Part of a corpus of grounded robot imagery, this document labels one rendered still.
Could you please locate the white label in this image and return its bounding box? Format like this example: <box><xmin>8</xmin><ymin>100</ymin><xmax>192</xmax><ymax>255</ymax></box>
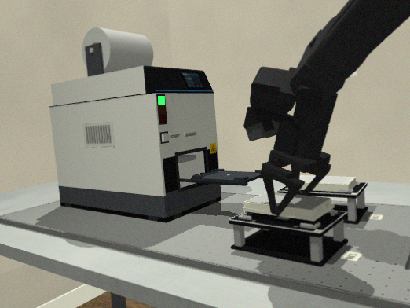
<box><xmin>369</xmin><ymin>214</ymin><xmax>382</xmax><ymax>220</ymax></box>
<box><xmin>341</xmin><ymin>251</ymin><xmax>362</xmax><ymax>261</ymax></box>

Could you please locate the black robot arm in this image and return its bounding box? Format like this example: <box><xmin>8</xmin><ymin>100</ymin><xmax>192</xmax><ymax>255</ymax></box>
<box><xmin>243</xmin><ymin>0</ymin><xmax>410</xmax><ymax>156</ymax></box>

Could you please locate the white multi-well plate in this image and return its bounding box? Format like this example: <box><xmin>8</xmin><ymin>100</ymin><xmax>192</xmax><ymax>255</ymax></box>
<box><xmin>300</xmin><ymin>175</ymin><xmax>357</xmax><ymax>192</ymax></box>

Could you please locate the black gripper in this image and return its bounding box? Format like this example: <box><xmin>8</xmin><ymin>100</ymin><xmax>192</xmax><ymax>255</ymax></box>
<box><xmin>261</xmin><ymin>117</ymin><xmax>331</xmax><ymax>216</ymax></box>

